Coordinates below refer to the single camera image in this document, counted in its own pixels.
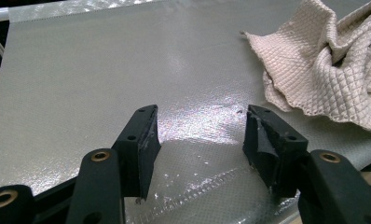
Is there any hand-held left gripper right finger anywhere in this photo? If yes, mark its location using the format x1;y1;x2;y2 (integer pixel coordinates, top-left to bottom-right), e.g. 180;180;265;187
242;105;309;199

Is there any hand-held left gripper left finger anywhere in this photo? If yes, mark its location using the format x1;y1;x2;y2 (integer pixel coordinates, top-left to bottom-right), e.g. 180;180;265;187
112;104;162;201

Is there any pink textured cloth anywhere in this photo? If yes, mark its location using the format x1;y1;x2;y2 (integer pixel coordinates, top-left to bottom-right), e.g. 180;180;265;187
239;0;371;134

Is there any silver two-tier fabric rack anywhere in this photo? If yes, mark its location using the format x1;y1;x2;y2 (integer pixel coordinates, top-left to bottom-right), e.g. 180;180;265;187
0;0;371;224

